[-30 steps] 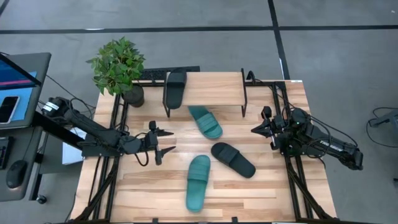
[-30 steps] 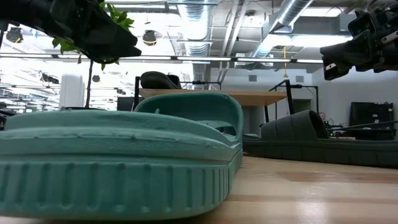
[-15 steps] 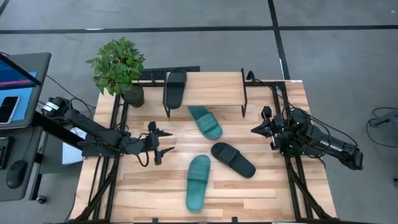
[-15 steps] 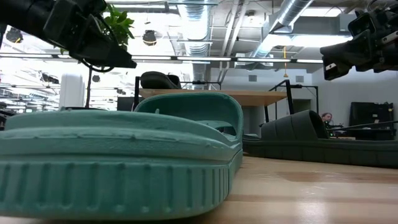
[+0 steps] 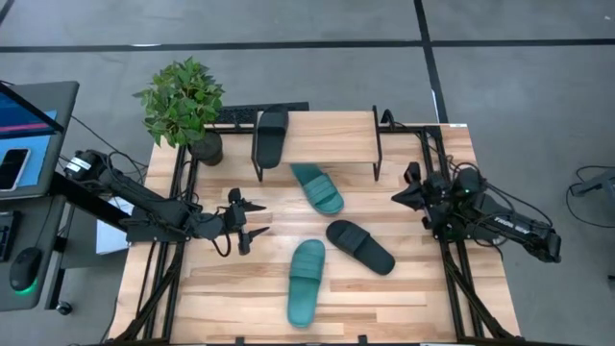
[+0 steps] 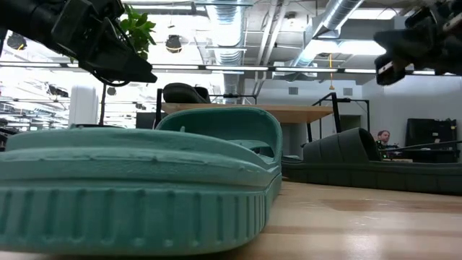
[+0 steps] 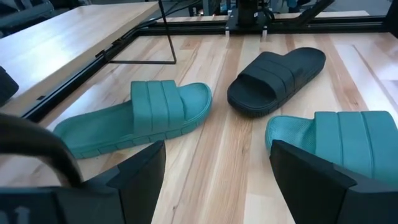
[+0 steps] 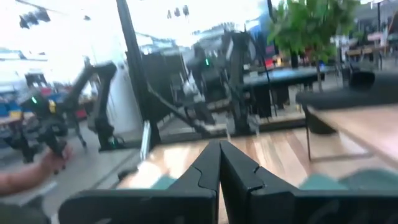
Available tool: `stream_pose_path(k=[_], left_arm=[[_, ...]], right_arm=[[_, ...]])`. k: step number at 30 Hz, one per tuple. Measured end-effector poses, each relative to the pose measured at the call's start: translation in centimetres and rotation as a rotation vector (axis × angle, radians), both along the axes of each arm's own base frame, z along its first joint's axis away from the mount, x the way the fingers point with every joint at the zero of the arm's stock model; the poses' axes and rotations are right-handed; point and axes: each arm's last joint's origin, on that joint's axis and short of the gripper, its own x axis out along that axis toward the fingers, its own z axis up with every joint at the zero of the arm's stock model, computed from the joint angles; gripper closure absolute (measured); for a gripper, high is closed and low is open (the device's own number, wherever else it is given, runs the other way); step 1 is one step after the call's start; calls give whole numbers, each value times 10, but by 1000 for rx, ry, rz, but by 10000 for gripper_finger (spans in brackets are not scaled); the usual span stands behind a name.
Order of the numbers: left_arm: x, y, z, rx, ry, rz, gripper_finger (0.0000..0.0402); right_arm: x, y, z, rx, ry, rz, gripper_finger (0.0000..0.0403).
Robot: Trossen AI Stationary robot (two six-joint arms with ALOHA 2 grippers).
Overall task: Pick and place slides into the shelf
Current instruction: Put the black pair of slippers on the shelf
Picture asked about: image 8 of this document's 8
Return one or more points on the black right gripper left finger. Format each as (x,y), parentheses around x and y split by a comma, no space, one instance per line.
(174,205)

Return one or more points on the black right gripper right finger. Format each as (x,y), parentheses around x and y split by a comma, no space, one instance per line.
(280,207)

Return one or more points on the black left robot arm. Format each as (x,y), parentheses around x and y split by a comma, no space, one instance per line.
(214,84)

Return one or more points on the person's forearm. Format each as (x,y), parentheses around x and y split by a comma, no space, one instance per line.
(18,182)

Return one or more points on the black background robot arm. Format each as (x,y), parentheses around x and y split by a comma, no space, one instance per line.
(99,102)
(40,124)

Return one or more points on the person's hand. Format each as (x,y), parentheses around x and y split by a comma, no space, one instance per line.
(54,160)

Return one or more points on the dark background table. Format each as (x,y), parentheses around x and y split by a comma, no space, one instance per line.
(280,77)

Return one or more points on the small green tree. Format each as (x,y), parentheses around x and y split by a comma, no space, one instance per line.
(311,28)

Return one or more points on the aluminium frame bar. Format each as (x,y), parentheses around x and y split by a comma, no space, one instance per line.
(145,140)

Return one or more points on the wooden shelf with black frame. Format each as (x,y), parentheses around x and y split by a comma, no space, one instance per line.
(367,130)

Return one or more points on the black rig frame pole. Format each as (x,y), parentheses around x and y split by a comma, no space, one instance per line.
(133,77)

